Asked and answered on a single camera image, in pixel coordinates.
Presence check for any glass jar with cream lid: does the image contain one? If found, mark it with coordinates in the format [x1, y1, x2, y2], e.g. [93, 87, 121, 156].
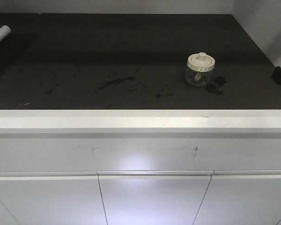
[185, 52, 215, 88]

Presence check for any white base cabinet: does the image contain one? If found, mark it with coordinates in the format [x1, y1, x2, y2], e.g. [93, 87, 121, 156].
[0, 110, 281, 225]

